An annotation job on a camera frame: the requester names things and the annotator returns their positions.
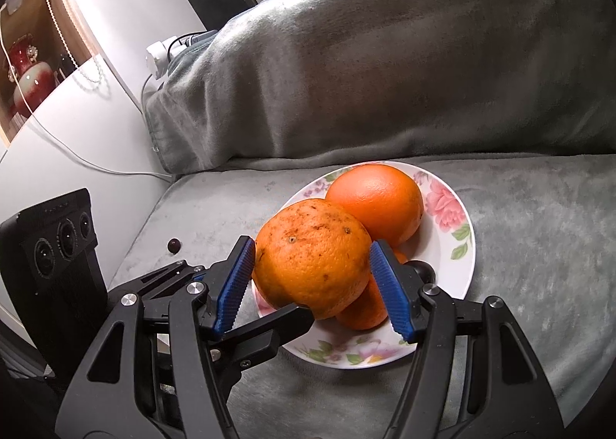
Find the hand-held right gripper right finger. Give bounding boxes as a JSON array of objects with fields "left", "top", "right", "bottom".
[{"left": 369, "top": 239, "right": 565, "bottom": 439}]

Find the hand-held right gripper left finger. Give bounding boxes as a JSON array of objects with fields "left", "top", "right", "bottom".
[{"left": 55, "top": 235, "right": 257, "bottom": 439}]

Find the small tangerine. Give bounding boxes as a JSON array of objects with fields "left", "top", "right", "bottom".
[{"left": 335, "top": 249, "right": 411, "bottom": 331}]

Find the smooth orange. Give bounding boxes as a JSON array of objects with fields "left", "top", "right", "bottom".
[{"left": 325, "top": 164, "right": 425, "bottom": 247}]

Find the red vase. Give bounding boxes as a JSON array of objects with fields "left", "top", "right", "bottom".
[{"left": 7, "top": 35, "right": 55, "bottom": 119}]

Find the wooden cabinet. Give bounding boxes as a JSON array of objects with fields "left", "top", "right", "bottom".
[{"left": 0, "top": 0, "right": 99, "bottom": 147}]

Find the floral white plate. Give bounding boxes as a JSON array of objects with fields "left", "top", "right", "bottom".
[{"left": 253, "top": 161, "right": 477, "bottom": 369}]

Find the white power strip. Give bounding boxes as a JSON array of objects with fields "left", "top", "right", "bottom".
[{"left": 145, "top": 35, "right": 180, "bottom": 80}]

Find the grey fleece blanket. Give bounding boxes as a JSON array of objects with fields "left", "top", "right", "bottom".
[{"left": 108, "top": 0, "right": 616, "bottom": 439}]

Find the large spotted orange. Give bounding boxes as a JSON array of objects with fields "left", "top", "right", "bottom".
[{"left": 251, "top": 199, "right": 373, "bottom": 320}]

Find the white cable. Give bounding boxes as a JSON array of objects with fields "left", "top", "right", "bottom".
[{"left": 0, "top": 25, "right": 172, "bottom": 176}]

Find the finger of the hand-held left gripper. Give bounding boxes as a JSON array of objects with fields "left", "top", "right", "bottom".
[
  {"left": 204, "top": 303, "right": 316, "bottom": 401},
  {"left": 107, "top": 260, "right": 215, "bottom": 319}
]

